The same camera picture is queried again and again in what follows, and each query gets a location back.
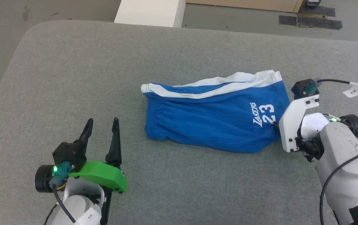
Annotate blue white Lakers shorts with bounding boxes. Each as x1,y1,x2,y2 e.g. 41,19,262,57
141,70,291,153

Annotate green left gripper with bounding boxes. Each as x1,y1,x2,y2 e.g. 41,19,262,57
68,117,128,195

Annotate white paper cable tag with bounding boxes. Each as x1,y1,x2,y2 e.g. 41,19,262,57
342,82,358,98

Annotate grey fabric sofa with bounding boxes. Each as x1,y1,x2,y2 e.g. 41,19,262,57
0,20,358,225

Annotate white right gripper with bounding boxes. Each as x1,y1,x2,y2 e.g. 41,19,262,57
278,95,330,153

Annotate black right camera cable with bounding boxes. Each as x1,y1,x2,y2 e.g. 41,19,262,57
304,78,358,96

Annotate black left camera cable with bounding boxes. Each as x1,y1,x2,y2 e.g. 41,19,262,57
44,162,77,225

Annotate white box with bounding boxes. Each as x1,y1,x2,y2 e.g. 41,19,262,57
114,0,186,28

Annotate black floor tape patch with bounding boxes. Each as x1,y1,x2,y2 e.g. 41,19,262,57
279,14,343,30
297,5,336,18

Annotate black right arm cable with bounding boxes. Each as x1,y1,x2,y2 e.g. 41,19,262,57
319,134,358,225

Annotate black camera cable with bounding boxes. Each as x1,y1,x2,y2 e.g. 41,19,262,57
44,162,77,225
304,78,358,96

